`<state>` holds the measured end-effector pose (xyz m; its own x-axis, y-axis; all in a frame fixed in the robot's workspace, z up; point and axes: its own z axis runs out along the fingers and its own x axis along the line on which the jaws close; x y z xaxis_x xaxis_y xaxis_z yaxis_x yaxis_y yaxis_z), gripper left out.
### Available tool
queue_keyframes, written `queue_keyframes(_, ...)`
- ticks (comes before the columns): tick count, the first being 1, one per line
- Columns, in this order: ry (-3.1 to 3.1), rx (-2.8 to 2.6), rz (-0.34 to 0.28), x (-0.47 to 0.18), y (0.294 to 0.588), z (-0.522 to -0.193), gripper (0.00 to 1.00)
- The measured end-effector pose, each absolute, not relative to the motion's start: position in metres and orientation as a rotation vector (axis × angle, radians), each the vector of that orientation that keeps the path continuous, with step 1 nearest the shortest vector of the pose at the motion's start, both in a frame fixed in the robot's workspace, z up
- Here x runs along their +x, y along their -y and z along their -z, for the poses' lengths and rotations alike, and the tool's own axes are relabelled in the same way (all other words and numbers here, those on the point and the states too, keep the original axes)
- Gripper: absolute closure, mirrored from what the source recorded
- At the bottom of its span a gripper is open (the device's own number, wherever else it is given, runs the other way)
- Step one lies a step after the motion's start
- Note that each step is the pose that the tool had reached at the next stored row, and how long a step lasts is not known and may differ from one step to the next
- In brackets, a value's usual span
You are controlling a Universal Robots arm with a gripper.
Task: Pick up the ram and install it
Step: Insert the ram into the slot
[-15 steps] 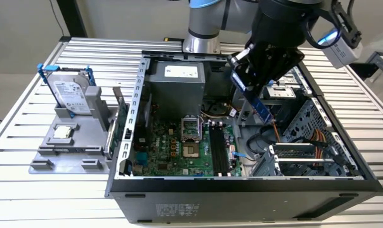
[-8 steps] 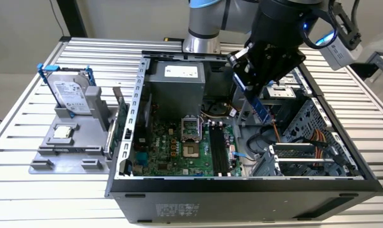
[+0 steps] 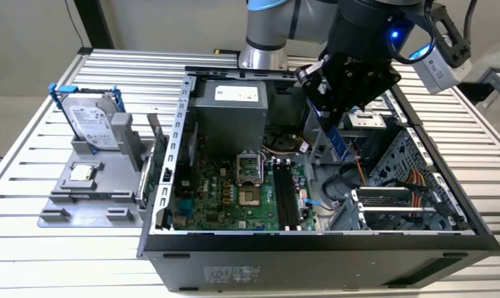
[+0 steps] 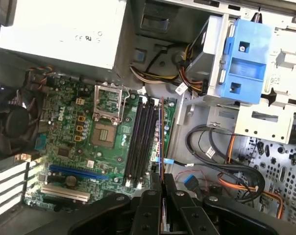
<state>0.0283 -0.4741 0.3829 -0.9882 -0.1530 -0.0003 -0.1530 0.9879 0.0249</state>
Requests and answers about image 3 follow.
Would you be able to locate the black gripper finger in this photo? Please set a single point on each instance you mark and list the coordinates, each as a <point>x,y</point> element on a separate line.
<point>373,80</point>
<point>336,87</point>

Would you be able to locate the RAM stick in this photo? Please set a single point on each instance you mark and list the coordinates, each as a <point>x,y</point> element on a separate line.
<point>339,146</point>
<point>91,195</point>

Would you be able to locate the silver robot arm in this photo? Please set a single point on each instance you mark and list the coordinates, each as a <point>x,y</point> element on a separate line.
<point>271,28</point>

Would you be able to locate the black RAM slot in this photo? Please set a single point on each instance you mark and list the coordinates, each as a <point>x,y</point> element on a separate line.
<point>292,192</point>
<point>281,192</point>

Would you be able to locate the silver drive cage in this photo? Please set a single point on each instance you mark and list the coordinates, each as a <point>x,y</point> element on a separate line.
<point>365,121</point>

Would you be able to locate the grey power supply unit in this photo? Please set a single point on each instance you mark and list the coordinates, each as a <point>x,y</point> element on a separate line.
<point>229,124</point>

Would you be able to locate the yellow black connector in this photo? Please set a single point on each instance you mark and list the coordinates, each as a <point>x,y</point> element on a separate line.
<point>219,51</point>

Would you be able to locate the metal disk bay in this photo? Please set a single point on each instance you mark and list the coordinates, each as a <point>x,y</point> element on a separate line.
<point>383,198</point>

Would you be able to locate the CPU socket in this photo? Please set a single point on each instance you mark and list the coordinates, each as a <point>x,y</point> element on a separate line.
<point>249,196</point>

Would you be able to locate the green motherboard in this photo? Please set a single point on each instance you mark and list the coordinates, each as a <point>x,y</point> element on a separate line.
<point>216,205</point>

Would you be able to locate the green graphics card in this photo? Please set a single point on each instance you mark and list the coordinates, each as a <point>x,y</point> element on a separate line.
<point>155,174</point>

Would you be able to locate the black open PC case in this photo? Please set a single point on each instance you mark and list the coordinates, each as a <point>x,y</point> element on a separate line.
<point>275,267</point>

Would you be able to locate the hard disk in blue carrier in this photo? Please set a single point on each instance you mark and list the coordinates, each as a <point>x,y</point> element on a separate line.
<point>91,121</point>

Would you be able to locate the grey parts rack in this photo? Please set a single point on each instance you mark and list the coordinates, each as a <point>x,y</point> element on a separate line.
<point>109,174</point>

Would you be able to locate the silver CPU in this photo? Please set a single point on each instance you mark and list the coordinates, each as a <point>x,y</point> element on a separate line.
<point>81,171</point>

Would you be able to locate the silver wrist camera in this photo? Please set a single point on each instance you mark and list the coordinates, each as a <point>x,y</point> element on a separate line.
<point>440,77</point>

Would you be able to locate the metal frame table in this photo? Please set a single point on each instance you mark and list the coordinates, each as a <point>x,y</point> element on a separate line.
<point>497,77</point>

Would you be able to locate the black upright post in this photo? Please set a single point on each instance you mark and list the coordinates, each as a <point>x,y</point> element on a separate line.
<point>95,25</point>

